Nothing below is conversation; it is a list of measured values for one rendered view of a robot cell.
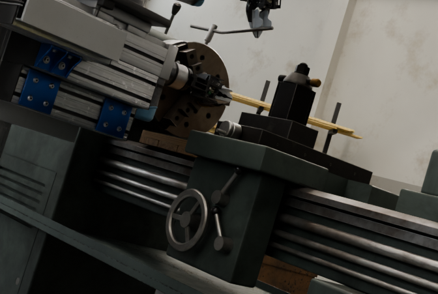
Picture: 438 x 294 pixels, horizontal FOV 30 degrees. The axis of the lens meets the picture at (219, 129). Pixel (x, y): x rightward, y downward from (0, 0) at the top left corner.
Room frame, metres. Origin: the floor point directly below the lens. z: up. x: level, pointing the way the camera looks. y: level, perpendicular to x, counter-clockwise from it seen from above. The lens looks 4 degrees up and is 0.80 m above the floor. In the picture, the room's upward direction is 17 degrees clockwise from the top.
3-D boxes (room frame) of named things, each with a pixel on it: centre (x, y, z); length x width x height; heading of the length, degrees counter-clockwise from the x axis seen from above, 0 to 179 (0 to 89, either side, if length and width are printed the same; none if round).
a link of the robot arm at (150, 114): (2.34, 0.24, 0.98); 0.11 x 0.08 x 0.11; 92
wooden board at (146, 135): (2.46, -0.01, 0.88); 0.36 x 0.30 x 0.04; 128
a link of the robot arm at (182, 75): (2.38, 0.17, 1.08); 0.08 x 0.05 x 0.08; 38
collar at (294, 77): (2.14, -0.16, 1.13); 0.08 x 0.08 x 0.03
